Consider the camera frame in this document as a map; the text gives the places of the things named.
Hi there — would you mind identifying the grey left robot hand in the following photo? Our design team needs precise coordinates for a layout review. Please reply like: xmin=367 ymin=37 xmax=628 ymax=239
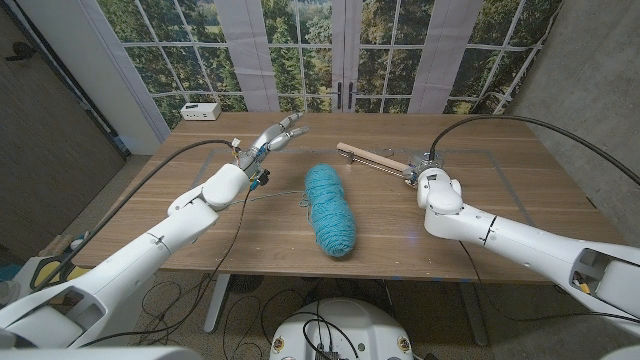
xmin=236 ymin=111 xmax=311 ymax=176

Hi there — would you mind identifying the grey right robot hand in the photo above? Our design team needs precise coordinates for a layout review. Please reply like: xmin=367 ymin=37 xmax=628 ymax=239
xmin=403 ymin=151 xmax=446 ymax=185

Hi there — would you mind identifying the wooden stick with metal clips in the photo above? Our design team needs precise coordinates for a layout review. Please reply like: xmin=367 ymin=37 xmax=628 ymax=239
xmin=336 ymin=141 xmax=419 ymax=187

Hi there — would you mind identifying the teal yarn skein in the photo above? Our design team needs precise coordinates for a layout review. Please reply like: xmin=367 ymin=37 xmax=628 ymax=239
xmin=243 ymin=162 xmax=358 ymax=259

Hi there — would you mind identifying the grey tape rectangle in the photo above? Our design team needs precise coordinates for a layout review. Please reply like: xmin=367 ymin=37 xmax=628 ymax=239
xmin=149 ymin=146 xmax=571 ymax=282

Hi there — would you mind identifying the white power box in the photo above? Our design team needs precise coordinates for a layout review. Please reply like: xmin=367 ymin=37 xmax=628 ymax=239
xmin=180 ymin=102 xmax=222 ymax=122

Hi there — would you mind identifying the printed window backdrop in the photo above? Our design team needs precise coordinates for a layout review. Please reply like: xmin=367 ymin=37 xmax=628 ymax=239
xmin=97 ymin=0 xmax=566 ymax=130

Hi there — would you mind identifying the black round floor grille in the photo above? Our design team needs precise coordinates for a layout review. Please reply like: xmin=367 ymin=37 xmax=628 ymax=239
xmin=229 ymin=274 xmax=265 ymax=295

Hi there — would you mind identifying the grey table leg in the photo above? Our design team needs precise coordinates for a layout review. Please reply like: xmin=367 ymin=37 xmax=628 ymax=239
xmin=458 ymin=282 xmax=490 ymax=347

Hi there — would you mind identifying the white table leg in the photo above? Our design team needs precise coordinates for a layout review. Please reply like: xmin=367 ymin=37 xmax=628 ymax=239
xmin=203 ymin=273 xmax=231 ymax=334

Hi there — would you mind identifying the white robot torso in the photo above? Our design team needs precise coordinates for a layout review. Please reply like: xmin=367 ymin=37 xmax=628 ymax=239
xmin=269 ymin=297 xmax=414 ymax=360

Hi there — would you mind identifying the yellow and black floor mat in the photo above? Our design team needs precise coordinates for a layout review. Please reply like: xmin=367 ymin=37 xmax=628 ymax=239
xmin=29 ymin=252 xmax=96 ymax=291

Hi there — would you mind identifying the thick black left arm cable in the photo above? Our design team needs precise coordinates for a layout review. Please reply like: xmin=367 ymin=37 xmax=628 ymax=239
xmin=32 ymin=138 xmax=237 ymax=292

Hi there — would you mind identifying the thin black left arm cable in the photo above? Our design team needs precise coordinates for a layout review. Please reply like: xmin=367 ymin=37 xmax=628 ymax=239
xmin=78 ymin=187 xmax=253 ymax=348

